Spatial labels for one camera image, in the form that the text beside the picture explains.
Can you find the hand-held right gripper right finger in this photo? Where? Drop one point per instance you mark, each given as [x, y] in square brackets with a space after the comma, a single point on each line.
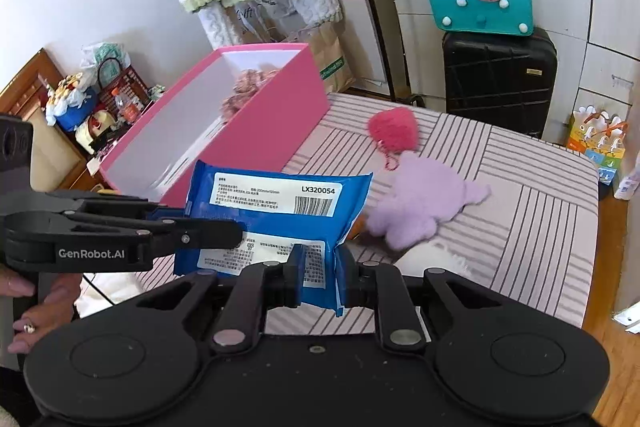
[346, 277]

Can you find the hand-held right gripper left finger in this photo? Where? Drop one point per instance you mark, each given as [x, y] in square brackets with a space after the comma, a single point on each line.
[296, 267]

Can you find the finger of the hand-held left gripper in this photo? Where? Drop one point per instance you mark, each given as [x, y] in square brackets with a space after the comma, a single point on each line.
[115, 204]
[200, 234]

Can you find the blue wet wipes pack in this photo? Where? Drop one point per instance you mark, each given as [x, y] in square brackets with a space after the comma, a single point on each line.
[280, 227]

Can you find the white panda plush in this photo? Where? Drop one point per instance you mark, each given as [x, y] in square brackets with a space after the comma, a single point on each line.
[435, 259]

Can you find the pink cardboard box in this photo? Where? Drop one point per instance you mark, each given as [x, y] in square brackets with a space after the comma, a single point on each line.
[240, 147]

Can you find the purple plush toy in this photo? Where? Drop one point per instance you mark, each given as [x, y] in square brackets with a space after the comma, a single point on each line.
[425, 202]

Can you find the pink floral scrunchie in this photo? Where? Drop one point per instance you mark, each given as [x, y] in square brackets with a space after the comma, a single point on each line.
[247, 92]

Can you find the pink fluffy pompom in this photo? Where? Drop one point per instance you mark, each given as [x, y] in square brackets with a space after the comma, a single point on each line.
[392, 132]

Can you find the orange soft toy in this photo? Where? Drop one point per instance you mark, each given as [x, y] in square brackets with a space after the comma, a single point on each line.
[359, 227]

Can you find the person's left hand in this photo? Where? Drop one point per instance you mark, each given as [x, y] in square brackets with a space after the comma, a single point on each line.
[50, 307]

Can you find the cream red toy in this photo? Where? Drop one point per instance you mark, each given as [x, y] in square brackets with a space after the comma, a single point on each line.
[95, 132]

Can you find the orange label water bottle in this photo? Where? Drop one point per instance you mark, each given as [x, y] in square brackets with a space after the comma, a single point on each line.
[129, 107]

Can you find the blue wrapped bouquet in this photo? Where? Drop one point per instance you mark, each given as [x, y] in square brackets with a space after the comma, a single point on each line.
[72, 104]

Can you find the small green box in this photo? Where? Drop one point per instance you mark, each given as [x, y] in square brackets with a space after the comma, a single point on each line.
[157, 93]

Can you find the plaid basket bag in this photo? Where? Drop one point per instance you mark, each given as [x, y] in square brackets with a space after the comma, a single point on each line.
[125, 74]

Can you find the white green plastic bag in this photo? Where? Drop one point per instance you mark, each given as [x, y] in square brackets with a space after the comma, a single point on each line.
[107, 54]

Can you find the brown paper bag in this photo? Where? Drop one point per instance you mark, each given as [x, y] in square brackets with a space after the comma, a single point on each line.
[330, 52]

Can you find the black suitcase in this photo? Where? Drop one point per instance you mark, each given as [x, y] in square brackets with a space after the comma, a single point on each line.
[500, 82]

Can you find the black clothes rack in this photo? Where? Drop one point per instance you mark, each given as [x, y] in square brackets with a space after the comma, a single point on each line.
[378, 7]

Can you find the colourful carton pack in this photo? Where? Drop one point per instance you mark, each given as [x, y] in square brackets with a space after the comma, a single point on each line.
[597, 142]

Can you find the white paper scrap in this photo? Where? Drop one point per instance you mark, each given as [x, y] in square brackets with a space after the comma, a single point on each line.
[629, 321]

